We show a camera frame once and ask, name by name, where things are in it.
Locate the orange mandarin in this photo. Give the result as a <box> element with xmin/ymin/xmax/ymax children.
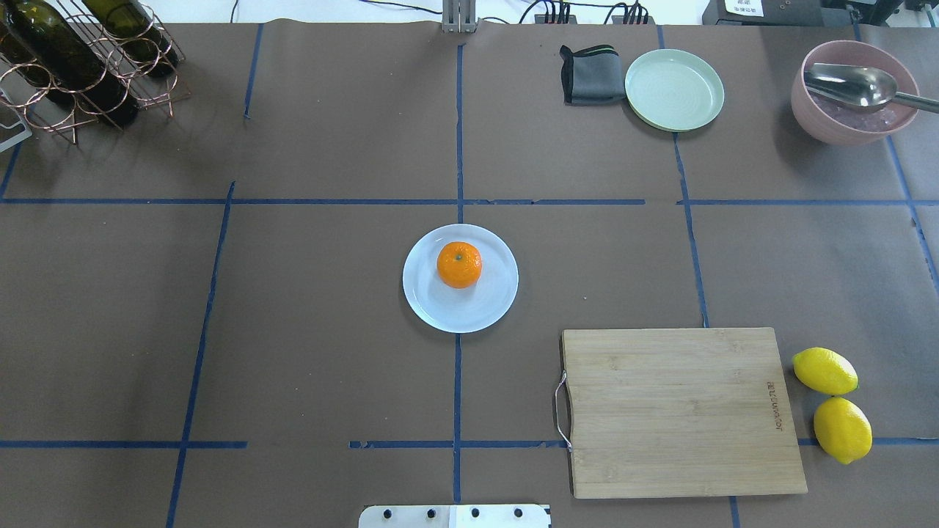
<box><xmin>436</xmin><ymin>241</ymin><xmax>483</xmax><ymax>290</ymax></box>

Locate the light blue plate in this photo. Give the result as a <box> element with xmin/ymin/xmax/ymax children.
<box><xmin>402</xmin><ymin>224</ymin><xmax>519</xmax><ymax>334</ymax></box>

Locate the light green plate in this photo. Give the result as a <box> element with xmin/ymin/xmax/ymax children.
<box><xmin>624</xmin><ymin>49</ymin><xmax>726</xmax><ymax>133</ymax></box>

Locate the dark grey folded cloth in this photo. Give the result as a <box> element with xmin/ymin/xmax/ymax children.
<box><xmin>559</xmin><ymin>44</ymin><xmax>627</xmax><ymax>106</ymax></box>

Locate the bamboo cutting board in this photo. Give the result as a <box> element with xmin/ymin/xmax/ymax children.
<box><xmin>560</xmin><ymin>327</ymin><xmax>808</xmax><ymax>500</ymax></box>

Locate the upper yellow lemon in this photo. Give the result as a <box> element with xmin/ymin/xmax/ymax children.
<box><xmin>792</xmin><ymin>347</ymin><xmax>859</xmax><ymax>397</ymax></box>

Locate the yellow lemon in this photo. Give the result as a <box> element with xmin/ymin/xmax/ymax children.
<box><xmin>792</xmin><ymin>347</ymin><xmax>859</xmax><ymax>397</ymax></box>
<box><xmin>812</xmin><ymin>397</ymin><xmax>873</xmax><ymax>465</ymax></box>

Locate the lower yellow lemon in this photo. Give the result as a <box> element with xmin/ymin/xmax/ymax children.
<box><xmin>812</xmin><ymin>397</ymin><xmax>873</xmax><ymax>465</ymax></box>

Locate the pink bowl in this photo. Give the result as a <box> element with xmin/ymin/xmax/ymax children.
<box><xmin>789</xmin><ymin>40</ymin><xmax>921</xmax><ymax>146</ymax></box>

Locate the large metal spoon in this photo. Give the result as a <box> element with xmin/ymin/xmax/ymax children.
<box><xmin>803</xmin><ymin>63</ymin><xmax>938</xmax><ymax>114</ymax></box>

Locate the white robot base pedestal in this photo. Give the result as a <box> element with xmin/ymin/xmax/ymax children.
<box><xmin>358</xmin><ymin>504</ymin><xmax>552</xmax><ymax>527</ymax></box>

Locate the copper wire bottle rack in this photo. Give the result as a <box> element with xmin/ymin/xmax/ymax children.
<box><xmin>2</xmin><ymin>1</ymin><xmax>192</xmax><ymax>144</ymax></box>

